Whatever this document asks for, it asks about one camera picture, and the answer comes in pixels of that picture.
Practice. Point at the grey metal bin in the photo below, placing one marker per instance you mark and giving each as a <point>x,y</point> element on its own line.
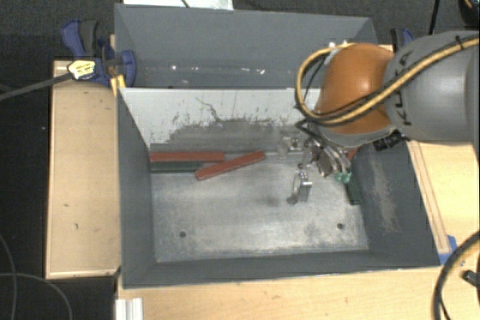
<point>240,206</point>

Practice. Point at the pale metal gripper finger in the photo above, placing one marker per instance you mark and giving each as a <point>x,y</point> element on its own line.
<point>302,186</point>
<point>293,144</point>

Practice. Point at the red-brown flat block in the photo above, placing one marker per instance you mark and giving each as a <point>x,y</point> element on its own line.
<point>230,165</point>
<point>187,156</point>

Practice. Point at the black cylinder on white bracket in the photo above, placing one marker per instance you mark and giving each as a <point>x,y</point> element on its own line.
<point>388,143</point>

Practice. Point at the pale wood board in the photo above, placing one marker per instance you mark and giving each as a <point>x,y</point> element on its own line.
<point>84,180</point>

